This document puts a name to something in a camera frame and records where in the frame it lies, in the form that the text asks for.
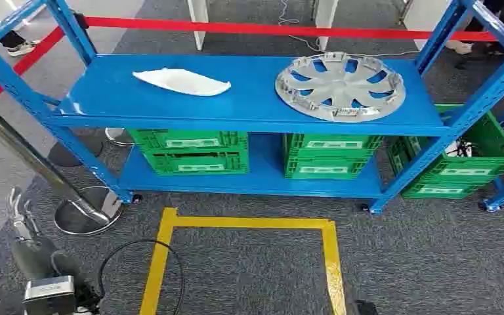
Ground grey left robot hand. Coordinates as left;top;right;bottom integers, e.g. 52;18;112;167
7;186;84;284

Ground white curved plastic panel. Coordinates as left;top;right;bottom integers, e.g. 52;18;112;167
132;68;232;97

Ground chrome stanchion base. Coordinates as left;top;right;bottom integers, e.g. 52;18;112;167
104;127;135;148

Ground short red barrier belt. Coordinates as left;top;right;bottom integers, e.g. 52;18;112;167
0;26;65;104

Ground person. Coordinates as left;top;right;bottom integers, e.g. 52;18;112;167
0;0;41;58
445;0;504;70

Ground white furniture leg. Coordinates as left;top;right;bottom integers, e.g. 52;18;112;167
314;0;339;52
186;0;210;51

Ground long red barrier belt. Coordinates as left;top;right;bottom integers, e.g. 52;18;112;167
82;16;504;43

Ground silver wheel hubcap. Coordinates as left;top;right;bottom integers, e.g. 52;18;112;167
274;51;407;123

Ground black and white crate contents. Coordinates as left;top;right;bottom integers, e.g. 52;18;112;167
445;138;474;159

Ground large green plastic crate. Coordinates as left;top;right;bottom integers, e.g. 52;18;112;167
387;104;504;184

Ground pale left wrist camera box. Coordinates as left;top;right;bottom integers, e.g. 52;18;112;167
22;276;77;315

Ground chrome stanchion post with base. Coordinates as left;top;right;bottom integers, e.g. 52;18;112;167
0;93;123;238

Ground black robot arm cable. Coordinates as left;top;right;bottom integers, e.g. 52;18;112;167
97;239;186;315

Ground thin white floor cable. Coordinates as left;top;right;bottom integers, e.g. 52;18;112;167
277;0;420;58

